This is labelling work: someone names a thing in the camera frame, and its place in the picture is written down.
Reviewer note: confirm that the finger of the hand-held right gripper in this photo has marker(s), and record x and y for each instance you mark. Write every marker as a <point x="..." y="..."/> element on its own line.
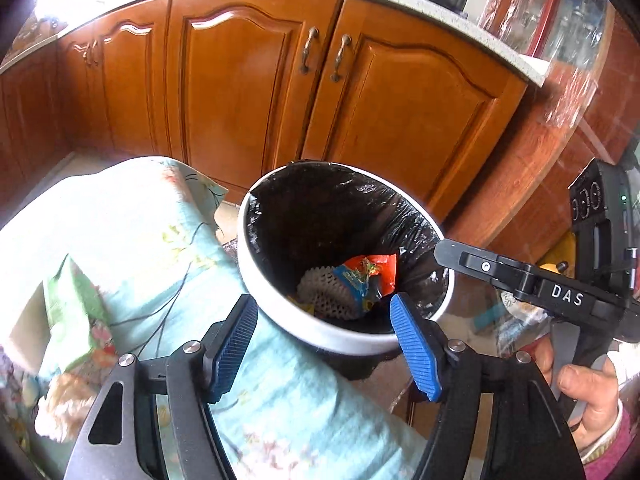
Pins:
<point x="505" y="272"/>

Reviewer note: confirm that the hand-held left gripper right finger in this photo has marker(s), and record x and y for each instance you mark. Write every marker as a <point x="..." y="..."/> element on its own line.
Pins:
<point x="415" y="355"/>

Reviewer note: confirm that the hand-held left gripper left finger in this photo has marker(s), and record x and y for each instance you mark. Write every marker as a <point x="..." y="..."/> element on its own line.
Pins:
<point x="231" y="352"/>

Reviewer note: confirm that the white round trash bin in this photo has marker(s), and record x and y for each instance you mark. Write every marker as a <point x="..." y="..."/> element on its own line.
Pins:
<point x="280" y="310"/>

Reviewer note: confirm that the person's right hand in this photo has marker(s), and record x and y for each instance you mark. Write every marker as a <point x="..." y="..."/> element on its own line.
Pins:
<point x="592" y="392"/>

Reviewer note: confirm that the yellow plastic object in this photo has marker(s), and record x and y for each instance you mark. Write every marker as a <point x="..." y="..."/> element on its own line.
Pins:
<point x="555" y="252"/>

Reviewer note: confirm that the orange blue snack wrapper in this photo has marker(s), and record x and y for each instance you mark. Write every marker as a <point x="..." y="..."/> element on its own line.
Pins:
<point x="372" y="267"/>

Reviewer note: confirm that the white foam fruit net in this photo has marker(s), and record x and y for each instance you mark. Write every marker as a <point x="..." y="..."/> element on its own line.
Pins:
<point x="320" y="290"/>

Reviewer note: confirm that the black bin liner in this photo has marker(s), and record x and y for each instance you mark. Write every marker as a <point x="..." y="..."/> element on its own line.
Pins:
<point x="310" y="220"/>

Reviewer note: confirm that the floral light blue cloth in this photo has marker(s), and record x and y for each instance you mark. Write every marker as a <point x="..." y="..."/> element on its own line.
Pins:
<point x="125" y="235"/>

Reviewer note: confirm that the wooden cabinet door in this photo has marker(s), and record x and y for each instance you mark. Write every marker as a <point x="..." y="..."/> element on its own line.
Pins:
<point x="132" y="80"/>
<point x="77" y="90"/>
<point x="235" y="85"/>
<point x="420" y="125"/>

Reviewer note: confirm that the plastic wrapped wooden door frame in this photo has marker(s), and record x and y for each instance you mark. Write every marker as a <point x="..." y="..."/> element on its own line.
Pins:
<point x="530" y="160"/>

